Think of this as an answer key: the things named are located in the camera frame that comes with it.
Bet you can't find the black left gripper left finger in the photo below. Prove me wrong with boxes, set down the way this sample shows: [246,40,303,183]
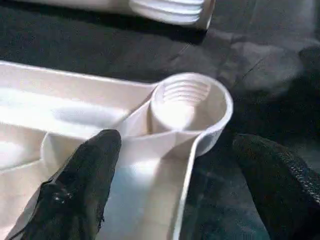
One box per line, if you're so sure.
[10,129,123,240]

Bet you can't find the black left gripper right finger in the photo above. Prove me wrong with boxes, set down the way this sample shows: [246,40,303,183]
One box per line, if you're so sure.
[231,133,320,240]

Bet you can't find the white plastic table top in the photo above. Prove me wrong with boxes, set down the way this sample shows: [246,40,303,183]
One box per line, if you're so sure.
[0,60,234,240]

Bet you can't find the white plastic table leg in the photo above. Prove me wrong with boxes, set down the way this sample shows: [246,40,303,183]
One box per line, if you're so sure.
[0,0,217,30]

